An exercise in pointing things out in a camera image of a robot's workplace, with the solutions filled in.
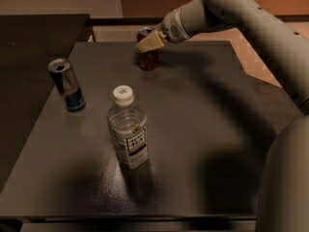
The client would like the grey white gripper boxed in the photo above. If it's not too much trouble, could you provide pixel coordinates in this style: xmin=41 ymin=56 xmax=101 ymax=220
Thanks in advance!
xmin=135 ymin=8 xmax=191 ymax=53

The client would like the red coke can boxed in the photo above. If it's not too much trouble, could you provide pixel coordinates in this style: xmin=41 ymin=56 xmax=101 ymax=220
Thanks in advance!
xmin=136 ymin=27 xmax=158 ymax=71

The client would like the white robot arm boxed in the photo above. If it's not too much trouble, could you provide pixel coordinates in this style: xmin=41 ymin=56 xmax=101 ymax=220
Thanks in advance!
xmin=136 ymin=0 xmax=309 ymax=232

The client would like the clear plastic water bottle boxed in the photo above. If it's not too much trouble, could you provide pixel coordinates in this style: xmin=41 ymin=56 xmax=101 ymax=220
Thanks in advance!
xmin=107 ymin=85 xmax=149 ymax=170

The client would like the silver blue energy drink can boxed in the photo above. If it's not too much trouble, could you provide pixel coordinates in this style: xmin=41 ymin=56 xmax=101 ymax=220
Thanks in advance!
xmin=47 ymin=58 xmax=86 ymax=112

